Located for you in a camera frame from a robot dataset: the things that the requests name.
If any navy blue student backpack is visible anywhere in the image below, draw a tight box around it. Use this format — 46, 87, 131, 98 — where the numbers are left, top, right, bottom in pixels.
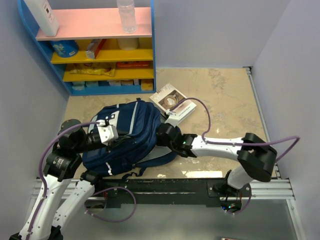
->
82, 99, 177, 177

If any white coffee photo book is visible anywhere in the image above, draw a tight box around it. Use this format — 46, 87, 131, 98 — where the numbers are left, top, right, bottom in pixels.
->
149, 83, 197, 124

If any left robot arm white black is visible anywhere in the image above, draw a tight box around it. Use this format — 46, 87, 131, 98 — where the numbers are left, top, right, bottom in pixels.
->
10, 119, 104, 240

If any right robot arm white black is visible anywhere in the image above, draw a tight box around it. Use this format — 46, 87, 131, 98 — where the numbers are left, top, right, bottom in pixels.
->
156, 123, 277, 197

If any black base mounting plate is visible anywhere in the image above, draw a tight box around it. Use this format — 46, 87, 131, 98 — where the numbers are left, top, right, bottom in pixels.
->
88, 178, 250, 208

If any yellow snack packet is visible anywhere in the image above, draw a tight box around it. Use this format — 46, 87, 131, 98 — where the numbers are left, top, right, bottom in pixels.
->
70, 62, 116, 77

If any red flat box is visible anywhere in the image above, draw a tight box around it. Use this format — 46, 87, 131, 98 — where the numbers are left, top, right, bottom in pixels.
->
116, 61, 151, 69

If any blue shelf unit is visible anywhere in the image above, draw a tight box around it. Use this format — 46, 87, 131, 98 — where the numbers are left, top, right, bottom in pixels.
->
17, 0, 157, 96

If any blue snack canister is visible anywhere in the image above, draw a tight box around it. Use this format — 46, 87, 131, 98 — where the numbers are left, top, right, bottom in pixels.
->
50, 40, 79, 58

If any orange white carton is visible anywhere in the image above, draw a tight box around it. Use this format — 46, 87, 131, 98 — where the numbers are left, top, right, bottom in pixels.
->
85, 39, 106, 60

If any white cylindrical jar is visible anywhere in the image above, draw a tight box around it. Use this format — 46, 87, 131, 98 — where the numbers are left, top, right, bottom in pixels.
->
117, 37, 140, 51

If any clear plastic water bottle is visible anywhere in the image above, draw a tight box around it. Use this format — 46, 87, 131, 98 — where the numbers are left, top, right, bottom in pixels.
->
116, 0, 138, 34

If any white rectangular device box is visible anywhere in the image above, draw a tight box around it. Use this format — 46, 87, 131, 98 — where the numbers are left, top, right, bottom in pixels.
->
24, 0, 60, 37

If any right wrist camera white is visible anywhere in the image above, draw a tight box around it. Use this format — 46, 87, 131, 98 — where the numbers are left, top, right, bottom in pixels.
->
164, 109, 180, 127

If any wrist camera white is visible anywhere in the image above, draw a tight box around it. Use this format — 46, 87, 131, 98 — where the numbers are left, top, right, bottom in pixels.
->
164, 109, 180, 127
96, 120, 119, 146

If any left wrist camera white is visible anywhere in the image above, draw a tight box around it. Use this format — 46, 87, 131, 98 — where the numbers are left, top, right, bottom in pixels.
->
96, 120, 119, 146

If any aluminium rail frame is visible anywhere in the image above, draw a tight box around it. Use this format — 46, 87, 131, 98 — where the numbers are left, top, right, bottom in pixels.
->
18, 66, 307, 240

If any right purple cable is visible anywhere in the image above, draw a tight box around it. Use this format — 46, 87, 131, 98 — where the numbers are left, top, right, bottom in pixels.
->
169, 97, 301, 216

